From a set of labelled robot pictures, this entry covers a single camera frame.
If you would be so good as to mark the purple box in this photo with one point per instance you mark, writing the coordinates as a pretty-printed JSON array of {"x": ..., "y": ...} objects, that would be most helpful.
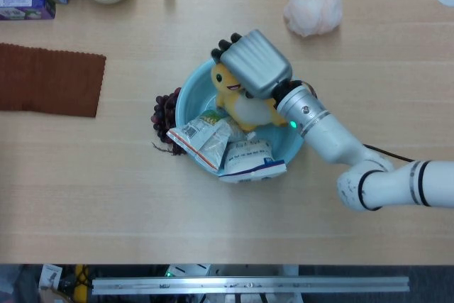
[{"x": 25, "y": 5}]

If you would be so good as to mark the pink mesh bath loofah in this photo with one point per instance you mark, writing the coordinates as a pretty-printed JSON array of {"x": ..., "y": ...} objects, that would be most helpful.
[{"x": 312, "y": 8}]

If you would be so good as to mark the light blue plastic basin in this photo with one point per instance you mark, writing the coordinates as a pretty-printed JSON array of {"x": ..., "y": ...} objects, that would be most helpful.
[{"x": 191, "y": 104}]

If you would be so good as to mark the dark purple grape bunch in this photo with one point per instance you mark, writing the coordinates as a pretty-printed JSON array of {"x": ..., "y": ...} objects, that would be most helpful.
[{"x": 161, "y": 111}]

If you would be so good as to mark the aluminium rail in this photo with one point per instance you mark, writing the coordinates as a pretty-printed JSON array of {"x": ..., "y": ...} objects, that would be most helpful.
[{"x": 248, "y": 285}]

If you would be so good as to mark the white blue salt bag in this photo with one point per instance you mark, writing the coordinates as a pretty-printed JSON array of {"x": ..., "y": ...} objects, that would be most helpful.
[{"x": 248, "y": 164}]

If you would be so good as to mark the brown cloth mat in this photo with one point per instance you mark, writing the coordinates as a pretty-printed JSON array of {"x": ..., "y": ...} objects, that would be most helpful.
[{"x": 49, "y": 81}]

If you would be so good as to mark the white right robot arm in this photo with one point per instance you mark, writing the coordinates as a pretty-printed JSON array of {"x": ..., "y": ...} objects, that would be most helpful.
[{"x": 326, "y": 132}]

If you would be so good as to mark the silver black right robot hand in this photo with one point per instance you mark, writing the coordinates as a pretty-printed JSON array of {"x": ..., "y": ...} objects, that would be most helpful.
[{"x": 257, "y": 63}]

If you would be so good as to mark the yellow plush duck toy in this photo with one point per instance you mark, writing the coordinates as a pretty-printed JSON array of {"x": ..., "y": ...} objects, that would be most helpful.
[{"x": 248, "y": 111}]

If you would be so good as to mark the silver snack bag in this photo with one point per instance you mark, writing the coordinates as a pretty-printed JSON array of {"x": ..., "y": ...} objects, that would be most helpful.
[{"x": 198, "y": 136}]

